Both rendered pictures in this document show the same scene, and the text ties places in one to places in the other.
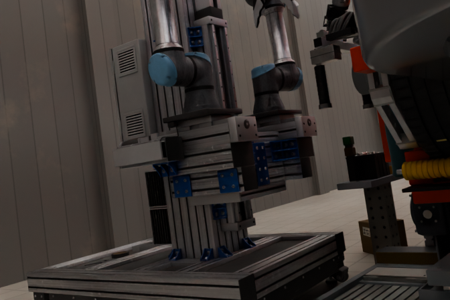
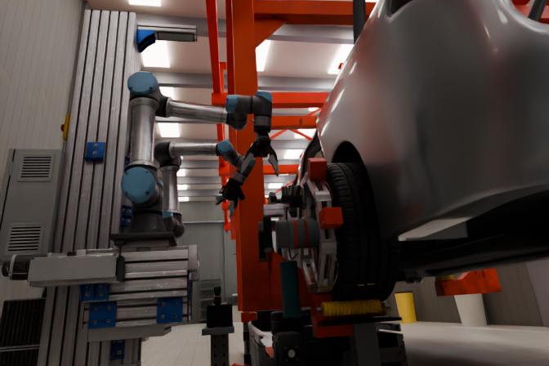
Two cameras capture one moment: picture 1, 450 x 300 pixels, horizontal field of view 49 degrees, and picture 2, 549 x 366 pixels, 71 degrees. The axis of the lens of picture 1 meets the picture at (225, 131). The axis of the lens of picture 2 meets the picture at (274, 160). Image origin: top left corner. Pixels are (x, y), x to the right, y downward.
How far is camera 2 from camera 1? 0.98 m
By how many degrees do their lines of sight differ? 49
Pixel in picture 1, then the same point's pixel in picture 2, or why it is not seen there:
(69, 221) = not seen: outside the picture
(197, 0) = not seen: hidden behind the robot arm
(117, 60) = (21, 162)
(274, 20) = (172, 176)
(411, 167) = (330, 305)
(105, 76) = not seen: outside the picture
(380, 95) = (329, 246)
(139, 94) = (45, 205)
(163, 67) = (145, 181)
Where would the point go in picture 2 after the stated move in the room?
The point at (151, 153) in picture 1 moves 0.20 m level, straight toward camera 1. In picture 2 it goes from (100, 269) to (138, 261)
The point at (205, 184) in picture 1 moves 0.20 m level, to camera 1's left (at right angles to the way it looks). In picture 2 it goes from (137, 313) to (79, 317)
